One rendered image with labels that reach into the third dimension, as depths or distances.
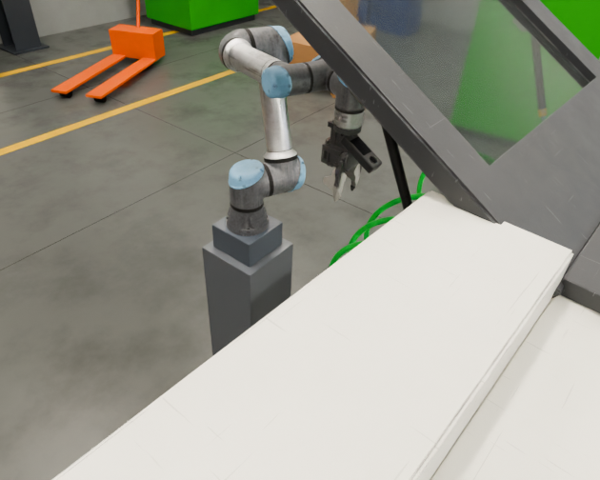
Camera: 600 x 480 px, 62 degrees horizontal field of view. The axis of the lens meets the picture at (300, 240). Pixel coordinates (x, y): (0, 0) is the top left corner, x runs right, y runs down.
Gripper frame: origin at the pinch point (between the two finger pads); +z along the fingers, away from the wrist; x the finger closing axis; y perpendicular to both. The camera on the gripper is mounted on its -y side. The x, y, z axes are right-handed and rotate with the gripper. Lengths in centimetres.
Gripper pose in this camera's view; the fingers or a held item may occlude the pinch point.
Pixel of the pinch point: (346, 193)
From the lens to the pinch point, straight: 140.1
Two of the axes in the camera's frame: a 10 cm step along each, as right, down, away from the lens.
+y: -7.6, -4.3, 4.9
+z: -0.4, 7.9, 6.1
